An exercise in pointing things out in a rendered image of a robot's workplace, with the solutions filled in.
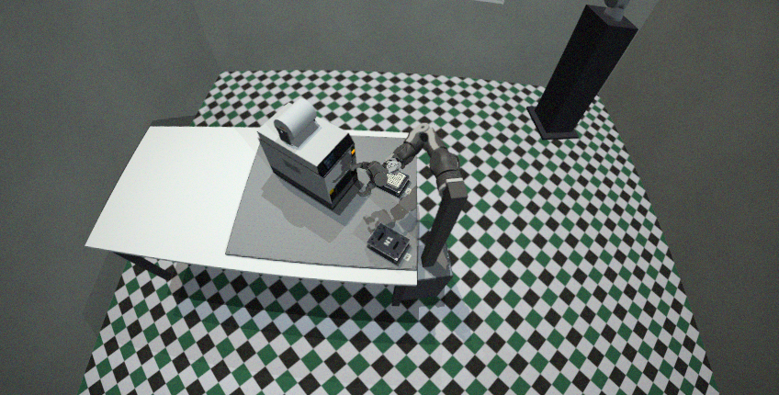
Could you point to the white horizontal cylinder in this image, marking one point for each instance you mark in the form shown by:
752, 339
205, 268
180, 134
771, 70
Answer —
296, 118

